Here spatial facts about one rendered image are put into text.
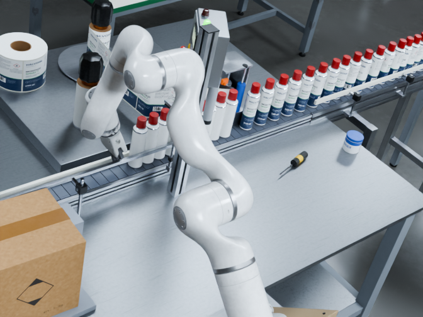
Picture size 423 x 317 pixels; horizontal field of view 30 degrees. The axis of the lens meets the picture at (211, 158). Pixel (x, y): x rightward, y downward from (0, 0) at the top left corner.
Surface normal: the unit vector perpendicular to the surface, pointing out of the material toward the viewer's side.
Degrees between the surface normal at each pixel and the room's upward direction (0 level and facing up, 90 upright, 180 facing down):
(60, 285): 90
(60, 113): 0
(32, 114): 0
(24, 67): 90
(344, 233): 0
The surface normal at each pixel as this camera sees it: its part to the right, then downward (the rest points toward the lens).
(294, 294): 0.18, -0.77
